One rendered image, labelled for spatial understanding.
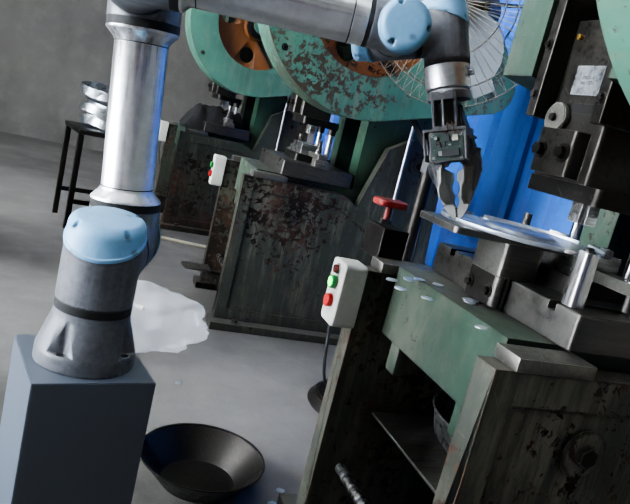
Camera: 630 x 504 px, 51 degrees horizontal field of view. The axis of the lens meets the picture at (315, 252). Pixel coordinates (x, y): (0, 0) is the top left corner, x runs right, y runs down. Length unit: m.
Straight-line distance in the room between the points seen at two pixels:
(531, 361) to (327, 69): 1.65
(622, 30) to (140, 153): 0.72
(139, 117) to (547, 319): 0.73
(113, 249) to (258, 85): 3.22
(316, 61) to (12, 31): 5.50
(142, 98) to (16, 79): 6.53
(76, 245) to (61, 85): 6.62
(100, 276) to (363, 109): 1.64
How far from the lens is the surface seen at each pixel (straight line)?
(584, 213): 1.30
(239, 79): 4.12
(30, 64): 7.62
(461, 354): 1.15
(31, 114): 7.64
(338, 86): 2.45
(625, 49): 0.90
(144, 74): 1.12
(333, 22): 0.99
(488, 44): 1.99
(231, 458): 1.77
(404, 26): 0.98
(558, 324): 1.11
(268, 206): 2.65
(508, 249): 1.19
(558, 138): 1.25
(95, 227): 1.01
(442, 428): 1.33
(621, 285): 1.21
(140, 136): 1.13
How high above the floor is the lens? 0.89
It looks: 11 degrees down
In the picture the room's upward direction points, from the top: 14 degrees clockwise
